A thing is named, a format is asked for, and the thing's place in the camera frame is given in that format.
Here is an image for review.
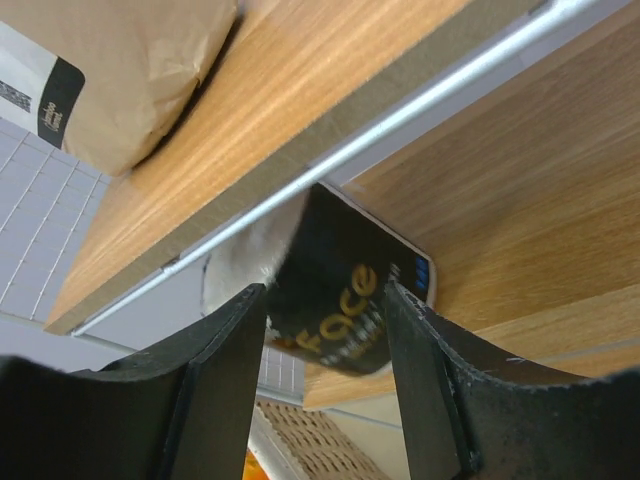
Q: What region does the white wire wooden shelf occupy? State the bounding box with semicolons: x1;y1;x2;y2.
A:
0;0;640;431

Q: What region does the brown paper towel roll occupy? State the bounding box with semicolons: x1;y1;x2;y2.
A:
1;0;238;176

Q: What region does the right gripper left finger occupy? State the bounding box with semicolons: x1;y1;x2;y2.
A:
1;284;266;479

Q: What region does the wicker basket with liner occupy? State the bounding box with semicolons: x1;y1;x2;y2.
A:
244;400;388;480

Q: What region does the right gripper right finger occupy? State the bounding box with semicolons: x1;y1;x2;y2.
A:
384;282;639;479

